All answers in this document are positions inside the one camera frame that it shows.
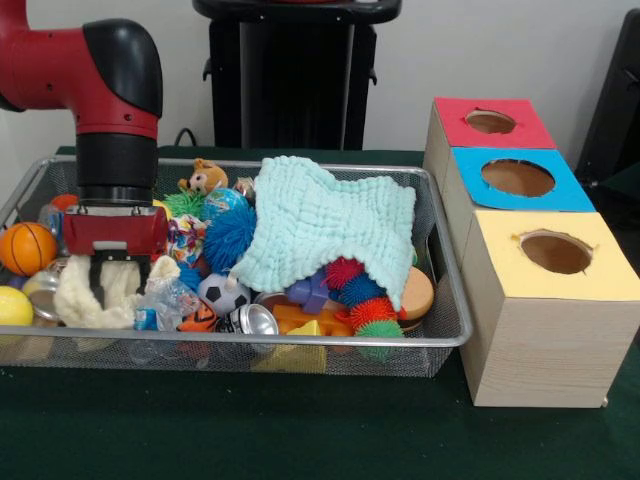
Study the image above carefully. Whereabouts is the cream knitted cloth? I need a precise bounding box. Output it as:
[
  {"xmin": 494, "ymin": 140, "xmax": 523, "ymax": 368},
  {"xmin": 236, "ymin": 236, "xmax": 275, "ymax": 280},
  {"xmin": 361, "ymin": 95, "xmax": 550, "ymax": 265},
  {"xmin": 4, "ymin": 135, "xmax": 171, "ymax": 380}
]
[{"xmin": 52, "ymin": 253, "xmax": 182, "ymax": 330}]

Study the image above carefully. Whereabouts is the mint knitted cloth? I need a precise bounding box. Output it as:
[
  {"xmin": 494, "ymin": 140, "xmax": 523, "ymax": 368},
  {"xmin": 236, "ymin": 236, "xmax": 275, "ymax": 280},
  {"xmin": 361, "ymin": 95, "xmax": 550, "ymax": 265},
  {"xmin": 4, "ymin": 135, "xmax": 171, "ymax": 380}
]
[{"xmin": 229, "ymin": 155, "xmax": 417, "ymax": 311}]

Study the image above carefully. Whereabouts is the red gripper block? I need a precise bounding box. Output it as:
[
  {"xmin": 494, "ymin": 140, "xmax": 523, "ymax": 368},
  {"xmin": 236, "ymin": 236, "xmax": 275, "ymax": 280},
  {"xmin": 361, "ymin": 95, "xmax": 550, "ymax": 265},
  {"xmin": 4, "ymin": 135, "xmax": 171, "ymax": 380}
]
[{"xmin": 61, "ymin": 205, "xmax": 169, "ymax": 309}]

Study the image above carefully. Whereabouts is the small soccer ball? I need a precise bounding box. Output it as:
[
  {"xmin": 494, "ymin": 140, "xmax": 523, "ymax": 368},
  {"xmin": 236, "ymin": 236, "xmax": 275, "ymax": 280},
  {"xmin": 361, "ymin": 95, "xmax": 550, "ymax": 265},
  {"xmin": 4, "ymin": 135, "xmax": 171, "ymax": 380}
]
[{"xmin": 197, "ymin": 272, "xmax": 251, "ymax": 317}]

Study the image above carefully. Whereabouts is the colourful patterned cloth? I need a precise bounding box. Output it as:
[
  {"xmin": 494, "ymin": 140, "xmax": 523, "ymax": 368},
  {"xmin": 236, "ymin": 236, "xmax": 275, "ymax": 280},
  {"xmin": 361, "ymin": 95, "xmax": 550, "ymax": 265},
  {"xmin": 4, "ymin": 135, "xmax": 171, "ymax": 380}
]
[{"xmin": 166, "ymin": 213, "xmax": 209, "ymax": 266}]

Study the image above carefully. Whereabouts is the wooden three-hole sorting box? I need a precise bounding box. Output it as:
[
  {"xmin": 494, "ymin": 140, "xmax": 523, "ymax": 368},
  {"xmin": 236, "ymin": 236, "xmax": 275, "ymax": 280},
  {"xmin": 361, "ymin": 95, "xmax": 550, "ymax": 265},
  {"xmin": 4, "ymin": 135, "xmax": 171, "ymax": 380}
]
[{"xmin": 422, "ymin": 96, "xmax": 640, "ymax": 409}]

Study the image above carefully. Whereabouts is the wire mesh bin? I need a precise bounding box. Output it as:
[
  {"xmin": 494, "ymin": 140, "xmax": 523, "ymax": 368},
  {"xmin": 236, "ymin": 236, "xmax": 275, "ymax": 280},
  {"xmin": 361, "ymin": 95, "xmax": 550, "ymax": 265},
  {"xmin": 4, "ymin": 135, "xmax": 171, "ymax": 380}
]
[{"xmin": 0, "ymin": 154, "xmax": 474, "ymax": 380}]

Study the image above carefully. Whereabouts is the yellow plastic ball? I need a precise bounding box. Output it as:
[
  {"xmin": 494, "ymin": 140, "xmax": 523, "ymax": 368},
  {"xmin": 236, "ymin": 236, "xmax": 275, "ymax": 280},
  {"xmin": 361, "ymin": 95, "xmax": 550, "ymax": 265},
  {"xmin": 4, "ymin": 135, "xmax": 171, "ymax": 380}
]
[{"xmin": 0, "ymin": 286, "xmax": 35, "ymax": 327}]

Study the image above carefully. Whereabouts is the brown plush animal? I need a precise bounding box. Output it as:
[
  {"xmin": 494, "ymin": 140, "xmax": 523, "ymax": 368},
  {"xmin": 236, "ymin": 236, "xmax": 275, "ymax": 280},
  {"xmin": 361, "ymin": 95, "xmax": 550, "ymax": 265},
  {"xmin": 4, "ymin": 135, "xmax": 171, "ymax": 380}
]
[{"xmin": 177, "ymin": 158, "xmax": 230, "ymax": 195}]

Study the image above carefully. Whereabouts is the crushed silver can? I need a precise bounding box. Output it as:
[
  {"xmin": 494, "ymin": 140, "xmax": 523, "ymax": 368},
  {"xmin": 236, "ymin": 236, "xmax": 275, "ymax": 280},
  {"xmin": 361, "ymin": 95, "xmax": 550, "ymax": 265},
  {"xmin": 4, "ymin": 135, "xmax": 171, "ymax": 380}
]
[{"xmin": 217, "ymin": 303, "xmax": 280, "ymax": 336}]

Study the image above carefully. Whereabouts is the globe print ball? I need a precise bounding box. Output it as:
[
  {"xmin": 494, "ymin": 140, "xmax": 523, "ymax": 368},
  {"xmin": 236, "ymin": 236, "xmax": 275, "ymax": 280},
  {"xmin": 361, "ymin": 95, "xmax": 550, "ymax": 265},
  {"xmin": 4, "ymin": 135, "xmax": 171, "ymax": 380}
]
[{"xmin": 199, "ymin": 187, "xmax": 251, "ymax": 224}]

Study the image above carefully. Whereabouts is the blue spiky rubber ball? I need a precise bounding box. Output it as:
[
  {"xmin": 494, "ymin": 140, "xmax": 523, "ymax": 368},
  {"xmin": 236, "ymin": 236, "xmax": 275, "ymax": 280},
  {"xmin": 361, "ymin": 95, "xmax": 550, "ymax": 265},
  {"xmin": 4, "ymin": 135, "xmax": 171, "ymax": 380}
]
[{"xmin": 202, "ymin": 212, "xmax": 259, "ymax": 261}]

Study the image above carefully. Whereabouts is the dark green tablecloth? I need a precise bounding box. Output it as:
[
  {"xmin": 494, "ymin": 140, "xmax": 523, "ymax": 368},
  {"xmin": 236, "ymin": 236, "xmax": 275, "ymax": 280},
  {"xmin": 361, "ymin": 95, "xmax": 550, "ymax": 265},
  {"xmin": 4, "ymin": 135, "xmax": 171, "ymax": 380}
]
[{"xmin": 0, "ymin": 144, "xmax": 640, "ymax": 480}]

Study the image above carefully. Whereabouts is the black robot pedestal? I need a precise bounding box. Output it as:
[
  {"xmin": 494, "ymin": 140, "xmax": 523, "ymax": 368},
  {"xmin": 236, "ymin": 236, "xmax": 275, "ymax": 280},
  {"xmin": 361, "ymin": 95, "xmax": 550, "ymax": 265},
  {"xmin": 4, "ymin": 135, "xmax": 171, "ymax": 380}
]
[{"xmin": 192, "ymin": 0, "xmax": 404, "ymax": 151}]

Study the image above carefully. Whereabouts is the orange basketball toy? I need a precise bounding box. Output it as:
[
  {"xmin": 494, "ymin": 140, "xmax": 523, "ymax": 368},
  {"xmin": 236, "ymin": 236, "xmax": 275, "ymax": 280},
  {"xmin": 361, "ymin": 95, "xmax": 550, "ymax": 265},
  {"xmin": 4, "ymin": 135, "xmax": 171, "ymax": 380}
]
[{"xmin": 0, "ymin": 222, "xmax": 60, "ymax": 278}]

